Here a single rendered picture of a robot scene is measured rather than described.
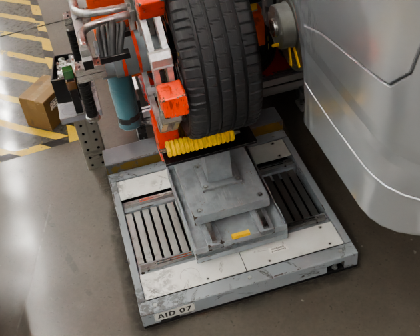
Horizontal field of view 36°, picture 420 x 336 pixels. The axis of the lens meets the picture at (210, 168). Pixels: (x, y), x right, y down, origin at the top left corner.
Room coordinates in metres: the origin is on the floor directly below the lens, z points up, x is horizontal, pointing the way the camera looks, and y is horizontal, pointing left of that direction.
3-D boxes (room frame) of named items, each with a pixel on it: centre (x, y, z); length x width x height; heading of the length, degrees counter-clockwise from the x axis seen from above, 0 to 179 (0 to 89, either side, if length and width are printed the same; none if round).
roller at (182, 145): (1.76, 0.02, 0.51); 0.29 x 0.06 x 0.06; 100
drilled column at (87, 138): (2.36, 0.53, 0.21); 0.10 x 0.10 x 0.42; 10
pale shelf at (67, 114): (2.33, 0.52, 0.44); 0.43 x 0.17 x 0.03; 10
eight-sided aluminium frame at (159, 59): (1.87, 0.14, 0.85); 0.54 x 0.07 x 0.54; 10
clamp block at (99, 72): (1.66, 0.31, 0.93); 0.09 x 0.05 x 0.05; 100
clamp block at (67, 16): (2.00, 0.37, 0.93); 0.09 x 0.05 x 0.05; 100
